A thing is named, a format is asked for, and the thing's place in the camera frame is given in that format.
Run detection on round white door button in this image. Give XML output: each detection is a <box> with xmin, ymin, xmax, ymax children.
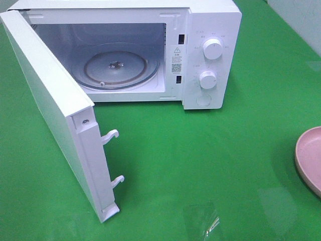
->
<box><xmin>196</xmin><ymin>94</ymin><xmax>212</xmax><ymax>106</ymax></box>

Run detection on white microwave knob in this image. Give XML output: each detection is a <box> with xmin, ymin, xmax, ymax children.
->
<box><xmin>199</xmin><ymin>71</ymin><xmax>217</xmax><ymax>89</ymax></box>
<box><xmin>203</xmin><ymin>37</ymin><xmax>223</xmax><ymax>60</ymax></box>

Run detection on white microwave door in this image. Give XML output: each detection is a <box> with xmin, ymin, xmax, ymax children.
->
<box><xmin>1</xmin><ymin>11</ymin><xmax>124</xmax><ymax>222</ymax></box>

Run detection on pink round plate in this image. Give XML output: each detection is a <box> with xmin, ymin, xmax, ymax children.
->
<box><xmin>295</xmin><ymin>126</ymin><xmax>320</xmax><ymax>197</ymax></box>

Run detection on glass microwave turntable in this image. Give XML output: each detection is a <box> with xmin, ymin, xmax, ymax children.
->
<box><xmin>72</xmin><ymin>51</ymin><xmax>160</xmax><ymax>90</ymax></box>

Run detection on white warning label sticker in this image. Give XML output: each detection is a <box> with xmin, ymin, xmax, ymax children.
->
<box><xmin>170</xmin><ymin>45</ymin><xmax>186</xmax><ymax>74</ymax></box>

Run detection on white microwave oven body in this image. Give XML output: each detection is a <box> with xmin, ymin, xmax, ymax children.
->
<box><xmin>6</xmin><ymin>1</ymin><xmax>242</xmax><ymax>109</ymax></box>

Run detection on clear tape patch on table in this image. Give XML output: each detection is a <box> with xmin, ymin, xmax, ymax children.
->
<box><xmin>183</xmin><ymin>202</ymin><xmax>225</xmax><ymax>240</ymax></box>

